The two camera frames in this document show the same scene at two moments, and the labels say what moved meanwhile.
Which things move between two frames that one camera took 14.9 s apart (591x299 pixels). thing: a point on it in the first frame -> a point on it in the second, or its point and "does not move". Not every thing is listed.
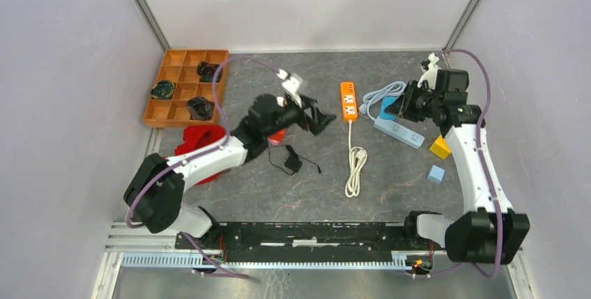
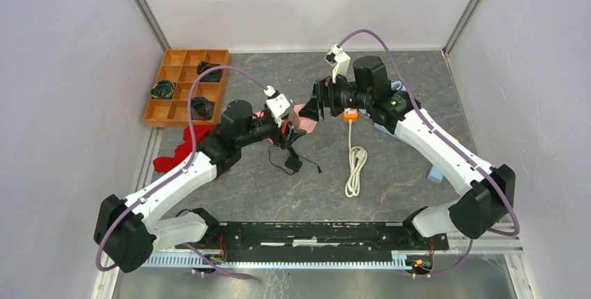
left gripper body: x=304 y=120 -> x=284 y=138
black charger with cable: x=293 y=160 does not move
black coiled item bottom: x=200 y=109 does not move
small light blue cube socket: x=436 y=174 does not move
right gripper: x=402 y=106 -> x=326 y=90
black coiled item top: x=206 y=72 does not move
